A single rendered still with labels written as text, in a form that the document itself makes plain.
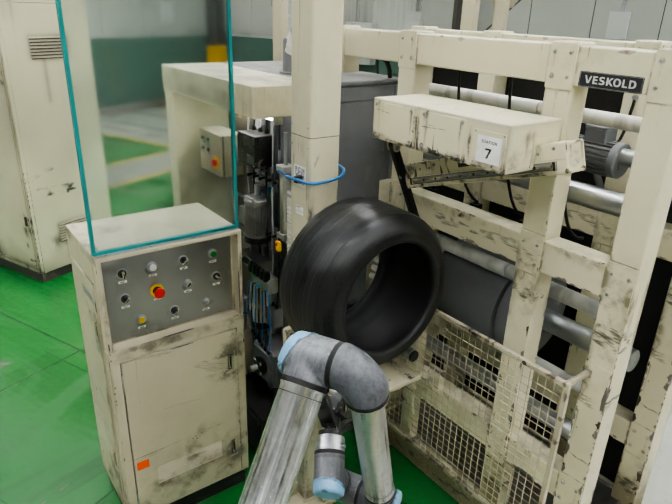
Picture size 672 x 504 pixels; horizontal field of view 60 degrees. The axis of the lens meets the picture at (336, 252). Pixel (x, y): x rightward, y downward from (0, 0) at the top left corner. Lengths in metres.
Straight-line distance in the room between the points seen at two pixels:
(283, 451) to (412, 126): 1.14
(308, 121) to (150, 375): 1.13
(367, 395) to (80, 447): 2.17
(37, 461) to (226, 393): 1.12
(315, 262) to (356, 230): 0.16
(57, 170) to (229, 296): 2.79
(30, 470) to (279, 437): 2.04
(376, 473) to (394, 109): 1.18
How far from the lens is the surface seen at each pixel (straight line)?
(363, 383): 1.38
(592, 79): 1.97
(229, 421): 2.70
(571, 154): 1.85
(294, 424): 1.41
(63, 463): 3.28
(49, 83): 4.89
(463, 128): 1.86
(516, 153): 1.80
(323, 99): 2.04
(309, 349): 1.41
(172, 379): 2.44
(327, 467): 1.77
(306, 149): 2.07
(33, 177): 4.89
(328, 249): 1.82
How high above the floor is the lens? 2.07
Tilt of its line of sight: 23 degrees down
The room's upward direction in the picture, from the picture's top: 2 degrees clockwise
